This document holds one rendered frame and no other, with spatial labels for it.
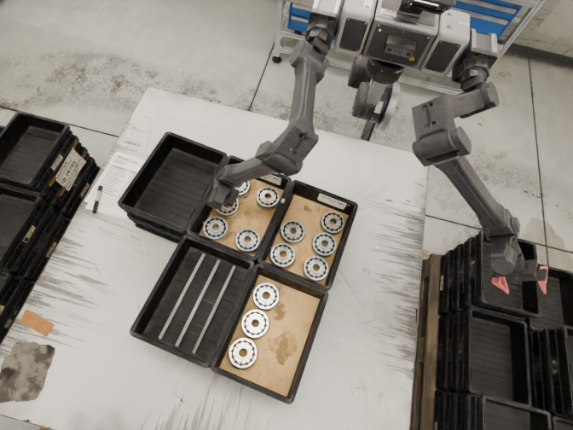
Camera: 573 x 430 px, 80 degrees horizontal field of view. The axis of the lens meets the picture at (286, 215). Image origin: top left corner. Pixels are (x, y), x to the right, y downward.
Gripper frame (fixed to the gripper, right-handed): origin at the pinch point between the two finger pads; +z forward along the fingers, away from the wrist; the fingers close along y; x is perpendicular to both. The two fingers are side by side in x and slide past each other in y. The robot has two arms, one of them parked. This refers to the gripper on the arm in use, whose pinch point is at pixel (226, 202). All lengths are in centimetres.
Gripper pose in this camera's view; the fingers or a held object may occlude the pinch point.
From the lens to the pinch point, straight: 145.6
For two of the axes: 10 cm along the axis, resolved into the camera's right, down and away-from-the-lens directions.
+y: 9.3, 3.6, -0.9
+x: 3.7, -8.4, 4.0
